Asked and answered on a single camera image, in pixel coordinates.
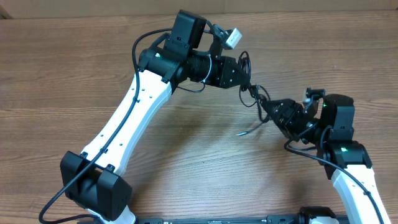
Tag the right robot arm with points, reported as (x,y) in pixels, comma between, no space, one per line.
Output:
(321,128)

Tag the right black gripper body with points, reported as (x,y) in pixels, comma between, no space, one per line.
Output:
(292,115)

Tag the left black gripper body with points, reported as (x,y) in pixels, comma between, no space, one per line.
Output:
(220,73)

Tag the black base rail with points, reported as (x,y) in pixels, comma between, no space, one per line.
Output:
(305,215)

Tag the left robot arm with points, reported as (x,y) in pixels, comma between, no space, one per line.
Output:
(190,50)

